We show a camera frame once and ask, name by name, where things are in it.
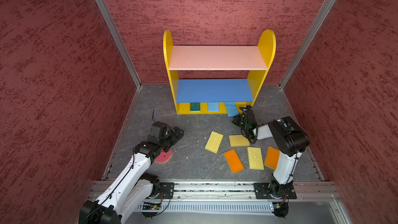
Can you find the blue sponge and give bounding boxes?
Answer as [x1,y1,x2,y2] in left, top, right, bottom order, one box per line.
[224,102,239,117]
[208,102,219,113]

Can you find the dark yellow scouring pad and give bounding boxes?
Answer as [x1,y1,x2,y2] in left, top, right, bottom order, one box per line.
[229,135,250,147]

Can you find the yellow sponge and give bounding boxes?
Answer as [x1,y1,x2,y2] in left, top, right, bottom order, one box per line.
[205,131,223,153]
[247,147,264,170]

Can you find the green scouring sponge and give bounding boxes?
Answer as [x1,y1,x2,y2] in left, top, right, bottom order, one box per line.
[190,103,201,113]

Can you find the orange sponge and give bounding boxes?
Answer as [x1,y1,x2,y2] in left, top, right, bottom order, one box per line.
[223,149,244,174]
[264,146,280,170]

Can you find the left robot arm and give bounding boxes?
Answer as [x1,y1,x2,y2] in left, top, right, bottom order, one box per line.
[78,121,184,224]

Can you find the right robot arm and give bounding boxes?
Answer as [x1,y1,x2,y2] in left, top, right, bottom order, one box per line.
[233,105,310,199]

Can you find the yellow shelf pink blue boards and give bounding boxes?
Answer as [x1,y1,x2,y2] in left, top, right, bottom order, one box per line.
[163,30,277,115]

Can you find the pink round smiley sponge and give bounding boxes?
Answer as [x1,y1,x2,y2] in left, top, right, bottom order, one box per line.
[154,149,173,164]

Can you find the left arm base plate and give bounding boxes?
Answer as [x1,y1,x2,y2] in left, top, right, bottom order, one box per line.
[150,182,175,199]

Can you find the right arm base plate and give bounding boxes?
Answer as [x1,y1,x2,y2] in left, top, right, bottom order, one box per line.
[254,181,297,200]

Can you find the left electronics board with wires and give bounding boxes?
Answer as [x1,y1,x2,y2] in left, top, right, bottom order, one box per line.
[141,202,170,218]

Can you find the electronics board with wires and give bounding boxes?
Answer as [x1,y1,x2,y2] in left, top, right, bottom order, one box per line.
[141,202,170,218]
[272,202,289,218]

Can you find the white slotted cable duct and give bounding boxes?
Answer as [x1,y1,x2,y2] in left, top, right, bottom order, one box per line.
[136,201,277,213]

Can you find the aluminium mounting rail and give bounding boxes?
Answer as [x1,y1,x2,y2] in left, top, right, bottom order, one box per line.
[88,180,341,201]

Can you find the right electronics board with wires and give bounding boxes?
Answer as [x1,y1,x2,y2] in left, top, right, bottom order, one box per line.
[272,202,289,218]

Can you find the right aluminium corner post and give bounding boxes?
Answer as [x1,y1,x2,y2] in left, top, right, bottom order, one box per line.
[279,0,351,89]

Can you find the aluminium corner post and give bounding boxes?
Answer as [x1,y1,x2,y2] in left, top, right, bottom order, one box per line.
[279,0,351,89]
[83,0,143,89]

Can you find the left aluminium corner post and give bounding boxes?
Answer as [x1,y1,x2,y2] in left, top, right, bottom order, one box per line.
[83,0,143,89]

